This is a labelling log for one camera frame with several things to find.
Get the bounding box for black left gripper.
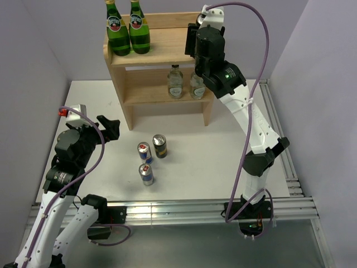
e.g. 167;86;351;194
67;114;119;167

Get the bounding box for blue silver energy can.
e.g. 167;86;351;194
137;142;153;164
138;164;154;185

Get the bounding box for clear Chang soda bottle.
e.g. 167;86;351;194
190;72;206;99
167;65;184;99

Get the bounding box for black yellow can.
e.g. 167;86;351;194
152;134;167;159
196;13;205;27

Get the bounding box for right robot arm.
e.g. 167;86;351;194
185;23;290;218

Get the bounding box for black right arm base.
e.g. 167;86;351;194
229;199;273;219

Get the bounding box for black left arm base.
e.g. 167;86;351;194
96;206;127;224

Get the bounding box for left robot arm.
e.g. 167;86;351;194
6;115;120;267

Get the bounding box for wooden shelf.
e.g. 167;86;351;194
103;12;198;130

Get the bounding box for right green Perrier bottle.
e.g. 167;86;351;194
129;1;151;54

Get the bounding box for green perrier bottle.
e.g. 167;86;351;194
129;1;151;54
105;0;131;56

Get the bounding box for left green Perrier bottle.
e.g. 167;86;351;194
105;0;131;56

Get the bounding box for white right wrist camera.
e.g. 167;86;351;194
200;5;224;30

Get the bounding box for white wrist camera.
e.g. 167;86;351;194
58;104;90;128
200;5;224;30

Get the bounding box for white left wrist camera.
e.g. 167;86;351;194
58;104;90;128

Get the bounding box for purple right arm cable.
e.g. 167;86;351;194
205;2;274;238

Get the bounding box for aluminium rail frame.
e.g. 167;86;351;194
26;79;335;268

